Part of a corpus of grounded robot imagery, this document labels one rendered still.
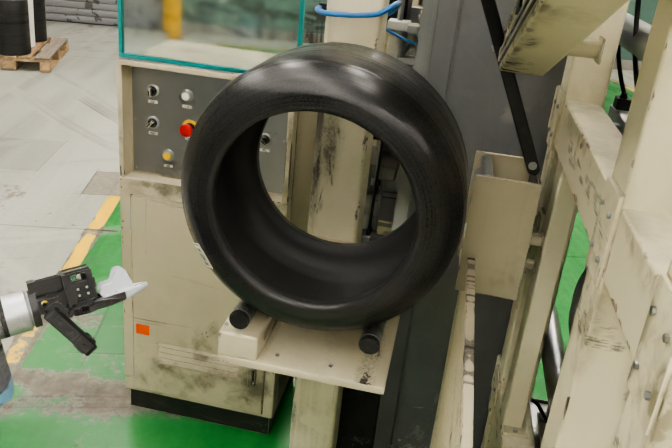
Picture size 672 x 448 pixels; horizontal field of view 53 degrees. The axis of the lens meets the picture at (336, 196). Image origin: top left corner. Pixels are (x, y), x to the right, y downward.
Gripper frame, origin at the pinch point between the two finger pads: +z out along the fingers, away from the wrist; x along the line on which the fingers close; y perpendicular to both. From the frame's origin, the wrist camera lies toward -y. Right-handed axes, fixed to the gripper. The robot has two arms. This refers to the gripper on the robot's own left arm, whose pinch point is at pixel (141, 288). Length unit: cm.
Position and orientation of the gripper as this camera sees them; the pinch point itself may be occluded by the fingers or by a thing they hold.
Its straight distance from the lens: 139.7
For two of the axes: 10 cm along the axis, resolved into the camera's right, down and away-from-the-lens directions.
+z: 8.7, -2.3, 4.4
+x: -4.6, -0.4, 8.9
